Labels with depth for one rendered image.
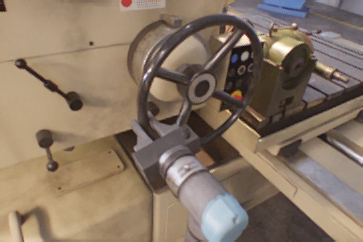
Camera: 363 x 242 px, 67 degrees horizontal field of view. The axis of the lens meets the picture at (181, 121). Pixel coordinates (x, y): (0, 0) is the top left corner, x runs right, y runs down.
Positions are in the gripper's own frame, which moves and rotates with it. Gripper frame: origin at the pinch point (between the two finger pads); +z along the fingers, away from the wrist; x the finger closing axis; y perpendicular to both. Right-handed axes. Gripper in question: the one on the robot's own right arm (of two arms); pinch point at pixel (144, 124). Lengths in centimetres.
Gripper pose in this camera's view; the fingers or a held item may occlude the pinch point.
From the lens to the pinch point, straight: 64.1
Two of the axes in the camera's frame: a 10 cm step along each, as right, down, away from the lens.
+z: -5.4, -5.4, 6.5
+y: -1.4, -7.0, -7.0
